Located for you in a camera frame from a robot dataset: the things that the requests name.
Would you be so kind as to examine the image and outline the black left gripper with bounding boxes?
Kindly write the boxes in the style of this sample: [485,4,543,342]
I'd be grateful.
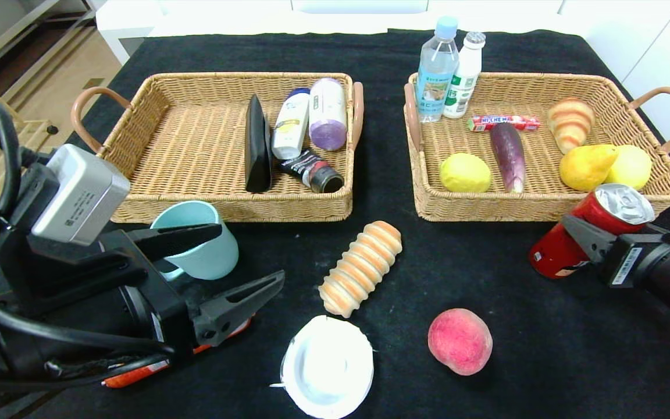
[67,222,286,363]

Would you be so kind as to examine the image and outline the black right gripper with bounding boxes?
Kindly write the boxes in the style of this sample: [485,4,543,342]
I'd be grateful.
[561,214,670,326]

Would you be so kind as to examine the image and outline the red cola can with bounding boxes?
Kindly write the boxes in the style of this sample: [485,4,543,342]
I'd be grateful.
[529,184,655,280]

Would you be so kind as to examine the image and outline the teal plastic mug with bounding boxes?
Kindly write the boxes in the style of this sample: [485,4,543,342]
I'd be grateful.
[150,201,240,281]

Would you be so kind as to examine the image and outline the ridged bread roll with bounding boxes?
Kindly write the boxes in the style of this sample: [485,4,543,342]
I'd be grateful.
[319,221,403,319]

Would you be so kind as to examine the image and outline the pink peach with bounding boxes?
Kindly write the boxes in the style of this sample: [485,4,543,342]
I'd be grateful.
[427,308,493,376]

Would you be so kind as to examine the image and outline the wicker basket holding food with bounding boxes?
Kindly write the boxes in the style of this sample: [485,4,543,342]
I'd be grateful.
[403,73,670,223]

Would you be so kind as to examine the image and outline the wicker basket holding toiletries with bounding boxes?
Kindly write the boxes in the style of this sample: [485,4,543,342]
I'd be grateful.
[71,73,365,224]

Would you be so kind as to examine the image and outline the yellow orange pear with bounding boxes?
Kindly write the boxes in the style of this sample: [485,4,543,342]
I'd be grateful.
[558,144,619,193]

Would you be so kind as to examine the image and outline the yellow lemon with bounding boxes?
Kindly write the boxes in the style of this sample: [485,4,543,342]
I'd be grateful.
[604,145,653,191]
[439,153,492,194]

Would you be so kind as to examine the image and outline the orange wrapped sausage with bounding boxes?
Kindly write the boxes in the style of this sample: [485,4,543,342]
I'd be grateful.
[102,317,252,389]

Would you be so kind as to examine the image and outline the striped croissant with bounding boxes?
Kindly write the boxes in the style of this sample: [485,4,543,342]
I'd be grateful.
[547,98,596,155]

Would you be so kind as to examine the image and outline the purple eggplant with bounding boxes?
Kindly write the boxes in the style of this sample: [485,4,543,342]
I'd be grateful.
[489,123,526,194]

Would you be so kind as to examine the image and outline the black flat case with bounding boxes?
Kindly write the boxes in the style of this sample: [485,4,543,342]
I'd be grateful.
[245,95,273,194]

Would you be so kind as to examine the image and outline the red chewy candy pack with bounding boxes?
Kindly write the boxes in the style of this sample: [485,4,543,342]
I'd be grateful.
[468,115,541,133]

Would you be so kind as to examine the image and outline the white round lid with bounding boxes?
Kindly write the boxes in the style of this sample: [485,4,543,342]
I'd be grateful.
[270,315,375,419]

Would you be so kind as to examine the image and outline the black cosmetic tube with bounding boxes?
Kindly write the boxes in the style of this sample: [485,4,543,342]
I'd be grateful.
[280,148,345,194]

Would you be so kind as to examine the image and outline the white lotion bottle blue cap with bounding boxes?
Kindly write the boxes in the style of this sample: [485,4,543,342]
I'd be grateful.
[272,88,311,161]

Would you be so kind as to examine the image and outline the white milk bottle green label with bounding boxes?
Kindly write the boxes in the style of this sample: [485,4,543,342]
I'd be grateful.
[443,32,486,120]

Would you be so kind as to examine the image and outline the white bottle purple cap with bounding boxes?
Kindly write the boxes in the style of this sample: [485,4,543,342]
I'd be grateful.
[309,79,348,152]

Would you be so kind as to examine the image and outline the light wooden rack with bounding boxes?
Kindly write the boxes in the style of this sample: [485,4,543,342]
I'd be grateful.
[0,63,59,222]

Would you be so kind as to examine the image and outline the clear water bottle blue label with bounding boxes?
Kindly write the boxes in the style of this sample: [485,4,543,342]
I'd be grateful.
[415,16,460,124]

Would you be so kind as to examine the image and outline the white cabinet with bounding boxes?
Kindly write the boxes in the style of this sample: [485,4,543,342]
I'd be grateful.
[95,0,568,66]

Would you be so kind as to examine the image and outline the grey metal shelf unit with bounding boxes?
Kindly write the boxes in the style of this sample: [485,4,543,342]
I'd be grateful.
[0,0,97,94]

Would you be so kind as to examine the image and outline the black left camera bracket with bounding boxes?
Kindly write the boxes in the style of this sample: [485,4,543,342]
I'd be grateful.
[0,163,155,318]

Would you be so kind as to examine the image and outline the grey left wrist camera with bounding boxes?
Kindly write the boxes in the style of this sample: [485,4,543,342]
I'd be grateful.
[31,144,131,246]

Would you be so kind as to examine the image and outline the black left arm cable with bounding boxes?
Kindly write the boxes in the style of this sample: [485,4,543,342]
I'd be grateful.
[0,102,180,357]

